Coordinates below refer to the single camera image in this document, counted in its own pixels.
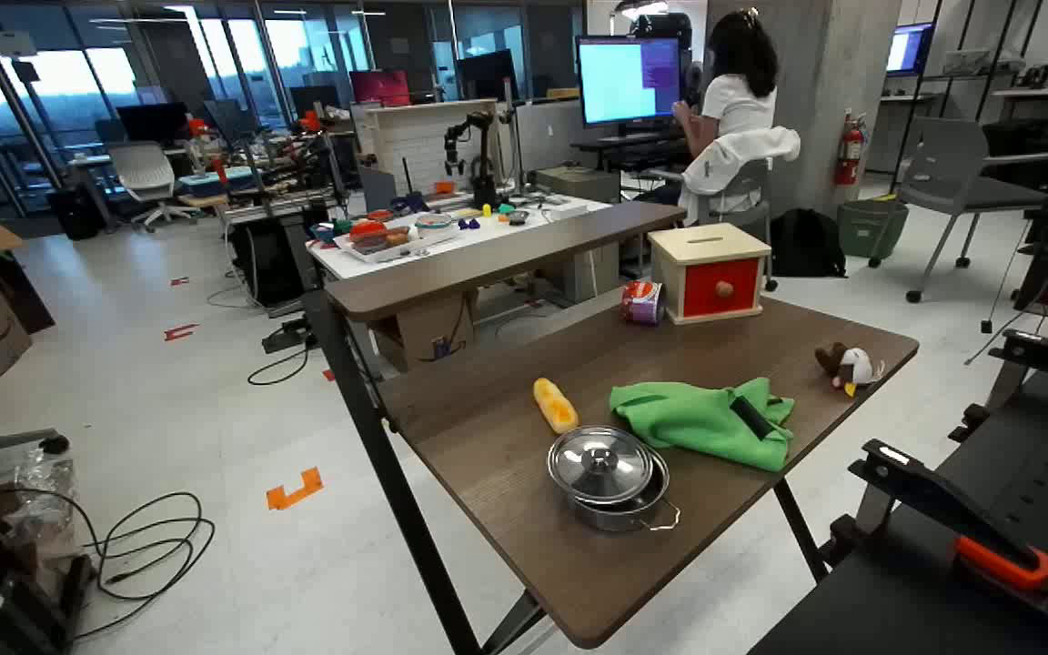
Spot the shiny steel pot lid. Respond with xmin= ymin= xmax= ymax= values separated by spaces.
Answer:
xmin=544 ymin=427 xmax=655 ymax=505

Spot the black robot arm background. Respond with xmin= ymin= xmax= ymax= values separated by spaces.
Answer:
xmin=444 ymin=110 xmax=502 ymax=207

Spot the small steel pot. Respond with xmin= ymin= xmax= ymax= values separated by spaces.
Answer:
xmin=572 ymin=458 xmax=683 ymax=535

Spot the long wooden bench table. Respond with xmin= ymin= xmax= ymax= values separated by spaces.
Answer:
xmin=326 ymin=201 xmax=680 ymax=325

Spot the small colourful toy cube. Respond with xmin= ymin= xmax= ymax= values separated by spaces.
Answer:
xmin=621 ymin=281 xmax=662 ymax=325

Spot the white table with clutter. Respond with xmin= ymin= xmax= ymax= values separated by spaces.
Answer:
xmin=305 ymin=194 xmax=601 ymax=281

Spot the green cloth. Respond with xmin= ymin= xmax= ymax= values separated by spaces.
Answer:
xmin=606 ymin=379 xmax=797 ymax=472

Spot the wooden box red drawer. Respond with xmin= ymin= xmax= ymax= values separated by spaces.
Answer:
xmin=650 ymin=224 xmax=772 ymax=325

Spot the black marker on cloth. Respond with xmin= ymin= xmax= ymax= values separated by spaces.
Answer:
xmin=732 ymin=398 xmax=772 ymax=440

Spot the computer monitor lit screen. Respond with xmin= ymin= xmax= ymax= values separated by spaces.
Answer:
xmin=579 ymin=37 xmax=680 ymax=128

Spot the person in white shirt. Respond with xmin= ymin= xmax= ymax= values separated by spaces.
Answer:
xmin=674 ymin=6 xmax=780 ymax=156

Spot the black backpack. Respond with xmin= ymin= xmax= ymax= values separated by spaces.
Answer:
xmin=772 ymin=207 xmax=843 ymax=278

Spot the small plush toy animal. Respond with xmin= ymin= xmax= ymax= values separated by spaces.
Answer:
xmin=816 ymin=342 xmax=883 ymax=399

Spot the green basket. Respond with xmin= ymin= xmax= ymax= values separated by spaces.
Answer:
xmin=835 ymin=201 xmax=911 ymax=267

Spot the red fire extinguisher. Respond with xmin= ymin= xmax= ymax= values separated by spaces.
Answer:
xmin=833 ymin=110 xmax=866 ymax=191

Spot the white office chair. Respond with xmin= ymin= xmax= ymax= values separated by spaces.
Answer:
xmin=110 ymin=142 xmax=194 ymax=228

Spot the grey office chair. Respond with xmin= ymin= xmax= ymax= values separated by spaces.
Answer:
xmin=900 ymin=116 xmax=1048 ymax=304

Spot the brown folding table frame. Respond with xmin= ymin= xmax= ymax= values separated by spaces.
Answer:
xmin=279 ymin=210 xmax=843 ymax=655

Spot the black clamp orange handle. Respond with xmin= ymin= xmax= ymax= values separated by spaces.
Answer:
xmin=851 ymin=440 xmax=1048 ymax=595

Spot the black cable on floor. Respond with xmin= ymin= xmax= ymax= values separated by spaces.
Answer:
xmin=12 ymin=488 xmax=219 ymax=643

